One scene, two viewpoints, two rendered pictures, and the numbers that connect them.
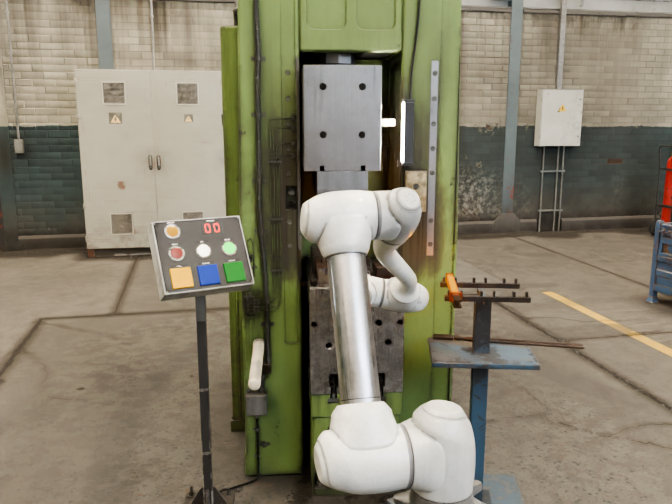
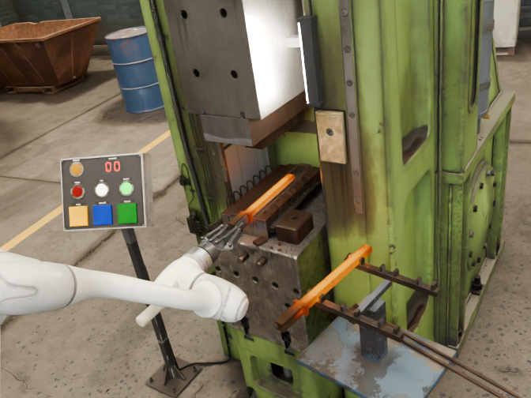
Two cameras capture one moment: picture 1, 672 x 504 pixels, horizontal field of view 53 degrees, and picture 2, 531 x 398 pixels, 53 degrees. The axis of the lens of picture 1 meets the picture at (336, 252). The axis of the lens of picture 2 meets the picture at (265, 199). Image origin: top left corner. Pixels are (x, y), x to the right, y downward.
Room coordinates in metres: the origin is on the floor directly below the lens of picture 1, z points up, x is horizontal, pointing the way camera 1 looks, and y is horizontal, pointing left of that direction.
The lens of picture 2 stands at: (1.44, -1.19, 1.94)
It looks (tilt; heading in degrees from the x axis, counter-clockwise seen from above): 29 degrees down; 42
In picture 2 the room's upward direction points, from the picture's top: 9 degrees counter-clockwise
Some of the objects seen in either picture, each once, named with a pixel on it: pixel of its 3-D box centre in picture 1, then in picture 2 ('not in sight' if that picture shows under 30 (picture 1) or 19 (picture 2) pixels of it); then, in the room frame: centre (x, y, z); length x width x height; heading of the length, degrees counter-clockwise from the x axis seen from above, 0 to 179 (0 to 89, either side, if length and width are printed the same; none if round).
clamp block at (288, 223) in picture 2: (384, 271); (295, 227); (2.68, -0.20, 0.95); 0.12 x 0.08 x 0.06; 4
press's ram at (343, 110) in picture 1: (348, 118); (260, 36); (2.82, -0.05, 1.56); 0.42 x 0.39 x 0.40; 4
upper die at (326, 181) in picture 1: (338, 178); (260, 107); (2.82, -0.01, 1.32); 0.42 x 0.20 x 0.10; 4
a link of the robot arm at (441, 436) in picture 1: (439, 446); not in sight; (1.53, -0.26, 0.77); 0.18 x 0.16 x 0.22; 102
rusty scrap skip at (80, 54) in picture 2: not in sight; (35, 58); (5.60, 6.61, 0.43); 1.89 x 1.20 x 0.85; 102
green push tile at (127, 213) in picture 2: (234, 272); (128, 213); (2.42, 0.38, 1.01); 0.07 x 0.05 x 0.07; 119
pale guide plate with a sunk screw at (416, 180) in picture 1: (415, 191); (331, 137); (2.76, -0.33, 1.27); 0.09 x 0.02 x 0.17; 94
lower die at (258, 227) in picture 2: (338, 262); (274, 196); (2.82, -0.01, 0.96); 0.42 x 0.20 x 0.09; 4
